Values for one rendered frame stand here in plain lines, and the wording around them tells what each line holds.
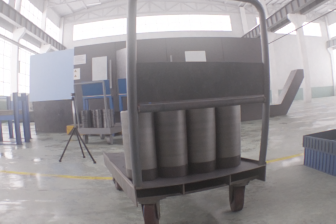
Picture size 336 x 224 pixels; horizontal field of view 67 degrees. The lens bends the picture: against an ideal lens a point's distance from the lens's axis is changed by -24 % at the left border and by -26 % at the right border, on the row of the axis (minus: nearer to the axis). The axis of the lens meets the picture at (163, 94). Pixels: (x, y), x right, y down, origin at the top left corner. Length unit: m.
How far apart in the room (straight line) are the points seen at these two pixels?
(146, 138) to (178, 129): 0.13
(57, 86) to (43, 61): 0.79
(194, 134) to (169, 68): 0.32
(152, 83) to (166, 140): 0.27
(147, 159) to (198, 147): 0.21
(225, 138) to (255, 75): 0.30
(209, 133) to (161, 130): 0.19
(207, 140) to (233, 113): 0.16
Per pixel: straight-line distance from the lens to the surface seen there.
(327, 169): 2.03
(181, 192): 1.20
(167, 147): 1.25
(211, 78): 1.15
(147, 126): 1.22
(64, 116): 7.66
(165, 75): 1.09
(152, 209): 1.28
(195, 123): 1.29
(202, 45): 7.63
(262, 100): 1.26
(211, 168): 1.33
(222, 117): 1.34
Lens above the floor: 0.55
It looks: 2 degrees up
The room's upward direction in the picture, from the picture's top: 4 degrees counter-clockwise
